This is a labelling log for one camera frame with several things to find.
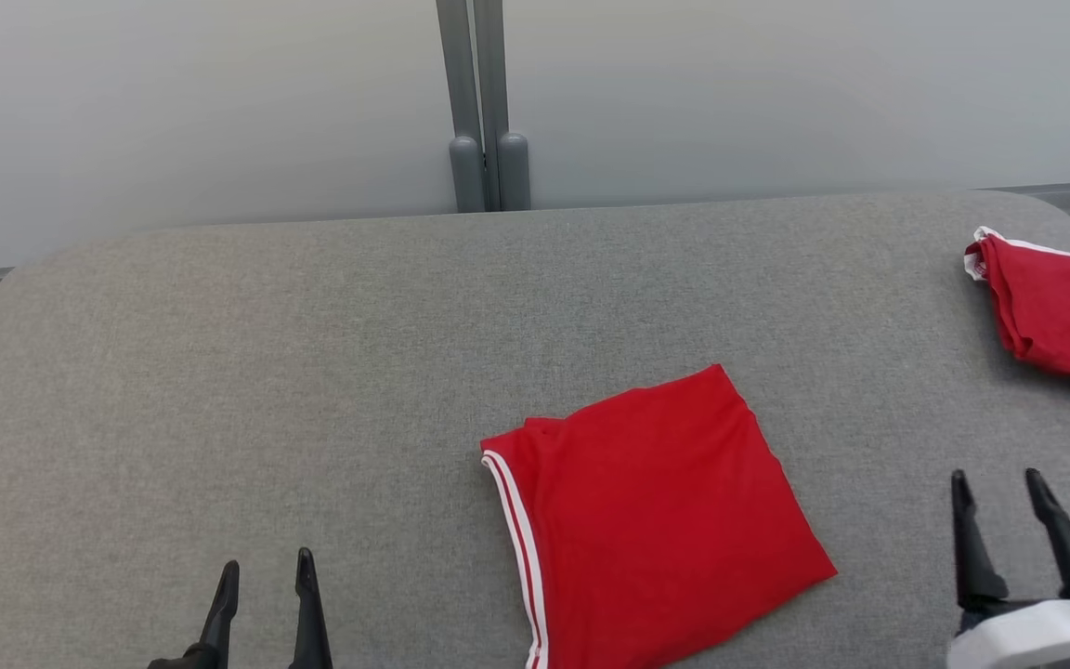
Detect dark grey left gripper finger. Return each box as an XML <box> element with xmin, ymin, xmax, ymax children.
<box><xmin>288</xmin><ymin>546</ymin><xmax>334</xmax><ymax>669</ymax></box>
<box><xmin>147</xmin><ymin>559</ymin><xmax>241</xmax><ymax>669</ymax></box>

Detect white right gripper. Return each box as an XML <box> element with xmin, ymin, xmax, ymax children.
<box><xmin>947</xmin><ymin>467</ymin><xmax>1070</xmax><ymax>669</ymax></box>

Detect red basketball jersey number 23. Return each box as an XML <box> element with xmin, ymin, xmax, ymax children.
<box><xmin>479</xmin><ymin>363</ymin><xmax>839</xmax><ymax>669</ymax></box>

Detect red shorts with white stripe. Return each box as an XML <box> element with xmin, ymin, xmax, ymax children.
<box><xmin>963</xmin><ymin>226</ymin><xmax>1070</xmax><ymax>401</ymax></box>

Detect grey metal partition post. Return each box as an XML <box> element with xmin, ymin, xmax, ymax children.
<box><xmin>472</xmin><ymin>0</ymin><xmax>532</xmax><ymax>212</ymax></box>
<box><xmin>435</xmin><ymin>0</ymin><xmax>488</xmax><ymax>214</ymax></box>

